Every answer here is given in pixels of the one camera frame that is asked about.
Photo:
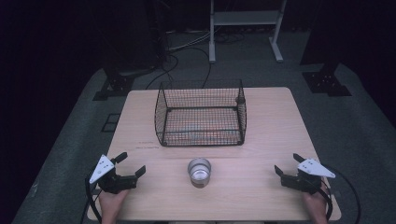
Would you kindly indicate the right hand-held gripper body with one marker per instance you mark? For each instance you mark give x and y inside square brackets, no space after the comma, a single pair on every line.
[303,183]

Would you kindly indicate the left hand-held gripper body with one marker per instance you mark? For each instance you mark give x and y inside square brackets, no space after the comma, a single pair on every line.
[116,183]

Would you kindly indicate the silver metal cup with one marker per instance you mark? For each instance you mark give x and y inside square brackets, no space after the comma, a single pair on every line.
[199,174]

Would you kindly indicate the person's left hand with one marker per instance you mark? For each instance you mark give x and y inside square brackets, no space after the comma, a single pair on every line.
[110,205]

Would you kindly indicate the person's right hand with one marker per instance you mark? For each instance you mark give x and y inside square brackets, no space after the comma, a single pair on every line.
[317,207]

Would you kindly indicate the black stand base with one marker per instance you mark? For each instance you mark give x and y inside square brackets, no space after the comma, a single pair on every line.
[115,87]
[327,82]

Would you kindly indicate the white metal stand frame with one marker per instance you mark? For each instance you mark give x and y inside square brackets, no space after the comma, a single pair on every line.
[244,18]

